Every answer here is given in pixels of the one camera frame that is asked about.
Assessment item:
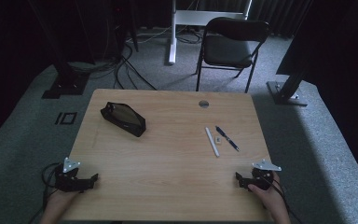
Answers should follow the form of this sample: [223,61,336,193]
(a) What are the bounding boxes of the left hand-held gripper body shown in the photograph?
[54,157,86,193]

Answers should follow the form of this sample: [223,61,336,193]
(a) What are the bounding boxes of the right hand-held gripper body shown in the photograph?
[249,159,282,191]

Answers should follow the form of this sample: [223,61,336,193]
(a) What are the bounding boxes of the dark blue pen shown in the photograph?
[214,125,241,153]

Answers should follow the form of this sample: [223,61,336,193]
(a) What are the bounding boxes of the black pencil case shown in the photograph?
[100,101,147,138]

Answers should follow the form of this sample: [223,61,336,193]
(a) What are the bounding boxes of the person's left hand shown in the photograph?
[45,189,81,218]

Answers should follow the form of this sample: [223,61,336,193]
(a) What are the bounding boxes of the person's right hand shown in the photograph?
[247,171,288,218]

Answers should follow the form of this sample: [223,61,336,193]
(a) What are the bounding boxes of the white pen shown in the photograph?
[204,126,221,158]

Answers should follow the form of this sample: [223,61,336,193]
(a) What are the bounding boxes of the black metal stand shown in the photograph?
[27,0,91,100]
[266,62,312,107]

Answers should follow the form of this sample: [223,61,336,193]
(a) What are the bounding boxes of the black folding chair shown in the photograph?
[195,16,272,94]

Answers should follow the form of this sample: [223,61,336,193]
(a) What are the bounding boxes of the dark curtain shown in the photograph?
[195,0,313,39]

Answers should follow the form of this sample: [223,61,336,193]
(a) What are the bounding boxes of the left hand-held gripper black cable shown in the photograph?
[27,161,63,224]

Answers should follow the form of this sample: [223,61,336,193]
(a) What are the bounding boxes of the hand-held gripper black cable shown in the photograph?
[259,174,304,224]
[27,161,63,224]

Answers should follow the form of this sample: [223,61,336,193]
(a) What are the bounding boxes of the right hand-held gripper black cable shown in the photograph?
[259,174,304,224]

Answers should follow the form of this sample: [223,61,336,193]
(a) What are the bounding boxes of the black floor cables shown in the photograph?
[68,18,158,91]

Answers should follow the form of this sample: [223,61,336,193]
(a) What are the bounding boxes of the white floor cable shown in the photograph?
[125,26,173,45]

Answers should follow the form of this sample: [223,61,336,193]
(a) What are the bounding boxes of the white desk frame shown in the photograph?
[167,0,254,65]

